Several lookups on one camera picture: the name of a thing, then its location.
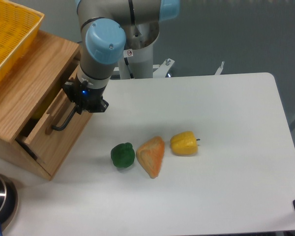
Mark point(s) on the yellow toy bell pepper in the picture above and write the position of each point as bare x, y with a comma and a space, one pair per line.
184, 143

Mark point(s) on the orange toy sandwich wedge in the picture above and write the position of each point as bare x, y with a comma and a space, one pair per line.
150, 156

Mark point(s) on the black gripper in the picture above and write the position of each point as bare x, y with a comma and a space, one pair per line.
84, 97

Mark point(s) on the green toy pepper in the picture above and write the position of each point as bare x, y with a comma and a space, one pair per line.
123, 155

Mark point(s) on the yellow plastic basket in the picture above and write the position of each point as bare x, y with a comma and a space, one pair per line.
19, 26

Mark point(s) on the steel bowl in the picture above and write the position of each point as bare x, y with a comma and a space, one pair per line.
8, 201

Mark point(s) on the white metal bracket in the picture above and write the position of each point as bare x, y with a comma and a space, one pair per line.
220, 69

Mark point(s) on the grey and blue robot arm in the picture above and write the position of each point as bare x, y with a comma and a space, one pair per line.
108, 28

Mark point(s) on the wooden drawer cabinet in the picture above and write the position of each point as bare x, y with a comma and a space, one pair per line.
34, 145

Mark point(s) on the yellow toy banana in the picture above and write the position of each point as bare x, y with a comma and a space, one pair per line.
45, 104

